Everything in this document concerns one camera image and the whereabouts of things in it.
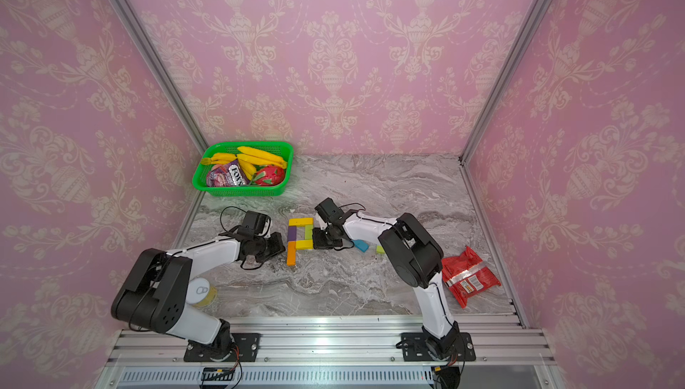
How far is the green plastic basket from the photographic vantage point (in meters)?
1.05

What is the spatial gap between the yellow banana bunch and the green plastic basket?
0.03ft

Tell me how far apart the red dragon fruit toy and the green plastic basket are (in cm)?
1

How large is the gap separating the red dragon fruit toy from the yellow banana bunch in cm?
3

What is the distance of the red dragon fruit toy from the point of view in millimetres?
1051

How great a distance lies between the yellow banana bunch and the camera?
3.65 ft
